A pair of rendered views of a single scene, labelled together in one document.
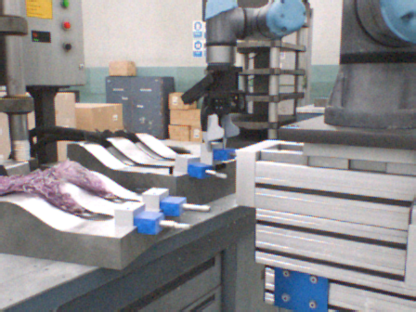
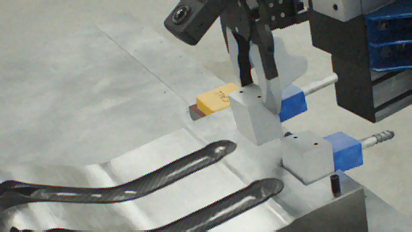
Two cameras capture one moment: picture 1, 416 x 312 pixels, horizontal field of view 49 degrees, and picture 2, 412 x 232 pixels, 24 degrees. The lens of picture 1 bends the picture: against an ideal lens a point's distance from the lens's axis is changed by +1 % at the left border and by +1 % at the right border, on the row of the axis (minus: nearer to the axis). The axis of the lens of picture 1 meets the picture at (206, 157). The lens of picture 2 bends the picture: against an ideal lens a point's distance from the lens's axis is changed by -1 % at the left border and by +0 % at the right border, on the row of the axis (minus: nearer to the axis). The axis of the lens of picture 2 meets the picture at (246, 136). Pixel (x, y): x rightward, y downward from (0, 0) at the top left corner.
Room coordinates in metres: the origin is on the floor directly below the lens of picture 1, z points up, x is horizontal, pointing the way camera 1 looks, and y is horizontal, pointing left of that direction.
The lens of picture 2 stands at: (0.64, 0.83, 1.45)
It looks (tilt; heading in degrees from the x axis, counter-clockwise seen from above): 30 degrees down; 301
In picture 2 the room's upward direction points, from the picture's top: 11 degrees counter-clockwise
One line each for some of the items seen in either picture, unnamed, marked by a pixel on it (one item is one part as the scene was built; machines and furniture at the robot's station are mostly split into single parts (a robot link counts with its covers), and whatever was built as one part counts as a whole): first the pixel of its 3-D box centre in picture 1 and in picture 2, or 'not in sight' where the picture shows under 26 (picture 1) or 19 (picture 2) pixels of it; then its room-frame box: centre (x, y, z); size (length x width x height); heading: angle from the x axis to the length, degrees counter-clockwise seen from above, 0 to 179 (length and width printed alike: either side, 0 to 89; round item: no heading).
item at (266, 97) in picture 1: (261, 83); not in sight; (5.72, -0.69, 1.03); 1.54 x 0.94 x 2.06; 154
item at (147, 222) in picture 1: (154, 223); not in sight; (0.76, 0.09, 0.86); 0.13 x 0.05 x 0.05; 72
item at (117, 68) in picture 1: (122, 68); not in sight; (8.49, 1.54, 1.26); 0.42 x 0.33 x 0.29; 64
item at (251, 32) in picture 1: (263, 24); not in sight; (1.13, -0.14, 1.23); 0.11 x 0.11 x 0.08; 13
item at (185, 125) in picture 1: (193, 117); not in sight; (7.96, 0.22, 0.42); 0.86 x 0.33 x 0.83; 64
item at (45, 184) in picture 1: (44, 181); not in sight; (0.89, 0.33, 0.90); 0.26 x 0.18 x 0.08; 72
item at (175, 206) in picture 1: (177, 206); not in sight; (0.86, 0.06, 0.86); 0.13 x 0.05 x 0.05; 72
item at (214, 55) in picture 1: (221, 57); not in sight; (1.13, -0.04, 1.15); 0.08 x 0.08 x 0.05
